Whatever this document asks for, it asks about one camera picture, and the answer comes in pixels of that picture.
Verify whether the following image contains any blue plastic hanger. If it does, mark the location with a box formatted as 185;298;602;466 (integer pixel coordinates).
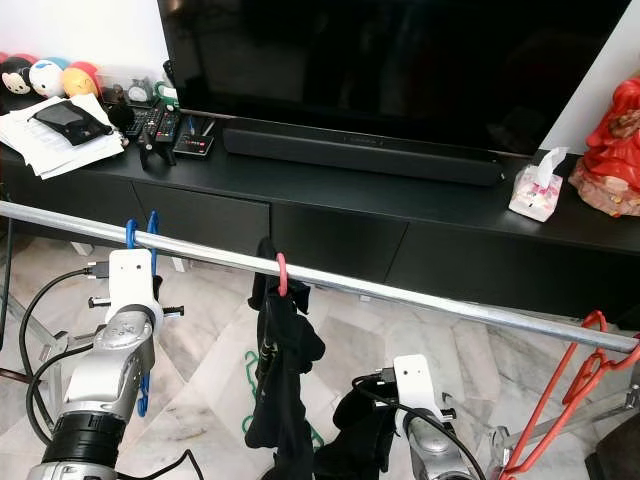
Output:
125;208;161;421

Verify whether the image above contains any black shirt green logo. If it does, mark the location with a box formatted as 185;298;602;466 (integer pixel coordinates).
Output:
245;237;326;480
315;375;406;480

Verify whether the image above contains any pink plastic hanger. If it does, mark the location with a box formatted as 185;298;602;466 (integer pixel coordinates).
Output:
275;252;291;296

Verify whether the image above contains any white paper stack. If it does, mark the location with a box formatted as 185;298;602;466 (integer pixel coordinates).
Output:
0;93;126;181

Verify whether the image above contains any black pouch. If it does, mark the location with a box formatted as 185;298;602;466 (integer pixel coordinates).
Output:
32;100;113;148

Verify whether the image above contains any black mouse plush toy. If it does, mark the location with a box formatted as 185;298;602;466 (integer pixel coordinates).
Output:
0;57;33;96

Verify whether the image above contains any white round plush toy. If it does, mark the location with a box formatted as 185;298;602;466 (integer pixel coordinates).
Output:
28;60;66;98

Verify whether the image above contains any orange round plush toy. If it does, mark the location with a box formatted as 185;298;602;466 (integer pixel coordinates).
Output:
62;62;101;98

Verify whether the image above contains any black remote control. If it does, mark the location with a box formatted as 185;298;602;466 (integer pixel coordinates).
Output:
140;105;176;146

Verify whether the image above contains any black device red display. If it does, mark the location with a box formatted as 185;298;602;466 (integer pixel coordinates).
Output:
172;120;219;159

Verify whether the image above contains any black soundbar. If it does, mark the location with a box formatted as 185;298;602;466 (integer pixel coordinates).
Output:
222;125;506;186

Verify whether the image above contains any black tv console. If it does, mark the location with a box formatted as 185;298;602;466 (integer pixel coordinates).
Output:
0;105;640;331

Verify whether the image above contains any silver clothes rack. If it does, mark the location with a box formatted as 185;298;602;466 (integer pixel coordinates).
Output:
0;200;640;479

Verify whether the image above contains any black television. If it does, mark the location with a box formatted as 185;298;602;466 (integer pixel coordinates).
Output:
157;0;626;156

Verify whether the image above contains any white tissue box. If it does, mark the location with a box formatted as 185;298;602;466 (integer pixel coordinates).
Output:
508;147;571;223

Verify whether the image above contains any red figurine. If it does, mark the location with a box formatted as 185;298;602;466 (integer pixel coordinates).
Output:
568;75;640;216

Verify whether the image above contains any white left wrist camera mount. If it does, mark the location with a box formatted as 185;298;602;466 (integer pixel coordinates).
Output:
105;250;161;326

